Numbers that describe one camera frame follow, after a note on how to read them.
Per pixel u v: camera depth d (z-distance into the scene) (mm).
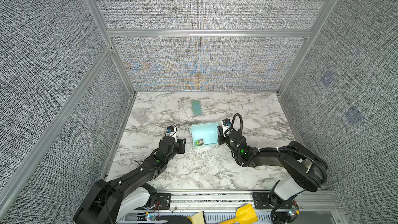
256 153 615
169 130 745
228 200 749
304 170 446
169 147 658
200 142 899
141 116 1023
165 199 741
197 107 1137
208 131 924
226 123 738
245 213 701
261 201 731
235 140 648
